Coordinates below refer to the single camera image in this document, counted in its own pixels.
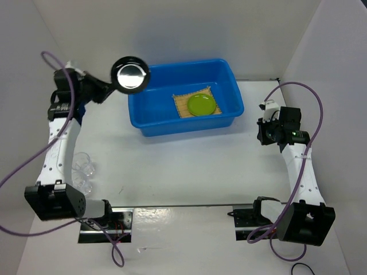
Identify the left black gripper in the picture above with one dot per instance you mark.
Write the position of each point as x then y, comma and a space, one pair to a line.
104, 88

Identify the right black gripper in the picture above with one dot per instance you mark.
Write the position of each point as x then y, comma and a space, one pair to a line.
261, 135

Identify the black round plate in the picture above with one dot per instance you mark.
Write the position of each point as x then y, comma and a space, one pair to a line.
130, 75

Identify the clear plastic cup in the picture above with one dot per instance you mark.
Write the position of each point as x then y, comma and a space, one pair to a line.
82, 162
81, 183

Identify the bamboo sushi mat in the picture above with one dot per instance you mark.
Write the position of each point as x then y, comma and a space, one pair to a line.
181, 100

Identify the green round plate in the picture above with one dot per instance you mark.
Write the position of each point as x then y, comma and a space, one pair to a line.
201, 104

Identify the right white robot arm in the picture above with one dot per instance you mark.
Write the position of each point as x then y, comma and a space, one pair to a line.
306, 219

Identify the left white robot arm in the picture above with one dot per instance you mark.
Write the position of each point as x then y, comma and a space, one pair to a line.
53, 196

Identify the blue plastic bin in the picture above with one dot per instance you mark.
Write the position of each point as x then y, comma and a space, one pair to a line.
154, 113

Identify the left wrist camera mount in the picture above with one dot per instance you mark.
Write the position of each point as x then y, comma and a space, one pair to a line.
72, 64

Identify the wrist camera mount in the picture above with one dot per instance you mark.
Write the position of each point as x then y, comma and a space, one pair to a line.
72, 64
271, 111

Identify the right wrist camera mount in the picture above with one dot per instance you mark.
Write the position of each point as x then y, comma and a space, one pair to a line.
271, 111

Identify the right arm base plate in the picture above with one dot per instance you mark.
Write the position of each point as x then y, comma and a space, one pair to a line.
246, 220

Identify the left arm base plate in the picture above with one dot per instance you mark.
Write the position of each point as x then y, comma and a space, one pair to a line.
118, 228

